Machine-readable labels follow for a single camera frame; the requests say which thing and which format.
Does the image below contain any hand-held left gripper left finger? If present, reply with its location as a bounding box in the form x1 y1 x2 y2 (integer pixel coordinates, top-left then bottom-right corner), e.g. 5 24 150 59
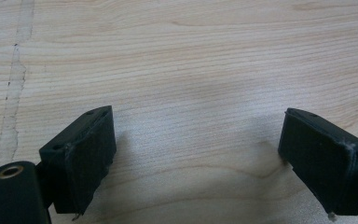
38 105 117 217

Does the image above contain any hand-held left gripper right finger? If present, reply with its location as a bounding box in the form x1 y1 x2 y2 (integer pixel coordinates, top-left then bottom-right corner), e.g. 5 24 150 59
277 107 358 217

